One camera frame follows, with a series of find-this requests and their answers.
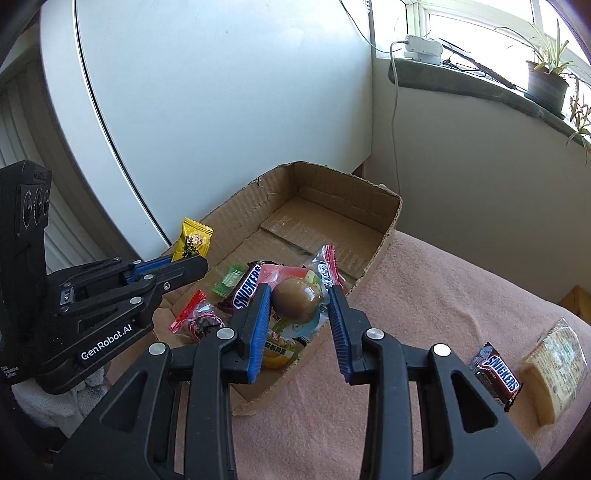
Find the ring light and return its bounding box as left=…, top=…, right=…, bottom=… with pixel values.
left=441, top=41, right=519, bottom=89

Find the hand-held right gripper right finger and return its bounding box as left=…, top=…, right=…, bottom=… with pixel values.
left=327, top=285, right=541, bottom=480

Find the clear red-edged snack packet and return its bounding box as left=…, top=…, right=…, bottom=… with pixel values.
left=168, top=290, right=227, bottom=344

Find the brown chocolate bar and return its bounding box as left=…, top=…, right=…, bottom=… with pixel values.
left=468, top=342, right=525, bottom=413
left=230, top=261, right=278, bottom=315

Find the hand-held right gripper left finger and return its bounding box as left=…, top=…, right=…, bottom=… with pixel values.
left=53, top=282, right=273, bottom=480

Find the white framed window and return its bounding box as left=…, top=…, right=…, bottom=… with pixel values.
left=401, top=0, right=591, bottom=86

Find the wrapped sliced bread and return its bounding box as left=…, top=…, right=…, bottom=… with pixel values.
left=524, top=318, right=583, bottom=426

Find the brown cardboard box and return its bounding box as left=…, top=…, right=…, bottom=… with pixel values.
left=159, top=161, right=403, bottom=416

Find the packed brown egg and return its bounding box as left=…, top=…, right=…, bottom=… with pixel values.
left=270, top=244, right=354, bottom=333

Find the white power box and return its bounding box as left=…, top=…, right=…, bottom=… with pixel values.
left=404, top=34, right=441, bottom=65

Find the pink tablecloth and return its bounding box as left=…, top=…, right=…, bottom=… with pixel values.
left=231, top=230, right=591, bottom=480

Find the white power cable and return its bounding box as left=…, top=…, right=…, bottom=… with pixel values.
left=388, top=40, right=408, bottom=191

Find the dark red snack packet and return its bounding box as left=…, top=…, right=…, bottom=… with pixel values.
left=216, top=263, right=319, bottom=315

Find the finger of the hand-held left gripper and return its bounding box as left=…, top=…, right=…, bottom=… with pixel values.
left=58, top=257, right=176, bottom=297
left=60, top=256, right=209, bottom=334

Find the white fluffy cloth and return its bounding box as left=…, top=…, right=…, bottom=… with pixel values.
left=11, top=364, right=114, bottom=428

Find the yellow snack packet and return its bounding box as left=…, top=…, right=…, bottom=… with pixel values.
left=171, top=217, right=214, bottom=263

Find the potted spider plant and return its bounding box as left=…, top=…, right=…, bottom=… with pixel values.
left=496, top=16, right=591, bottom=167

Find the small green candy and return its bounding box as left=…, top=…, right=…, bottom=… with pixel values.
left=211, top=264, right=246, bottom=296

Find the white cabinet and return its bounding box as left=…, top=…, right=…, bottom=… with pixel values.
left=39, top=0, right=374, bottom=259

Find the grey window sill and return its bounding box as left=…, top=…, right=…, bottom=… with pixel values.
left=388, top=58, right=591, bottom=139

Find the yellow and green packet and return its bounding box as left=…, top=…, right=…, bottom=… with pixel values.
left=261, top=318, right=324, bottom=370

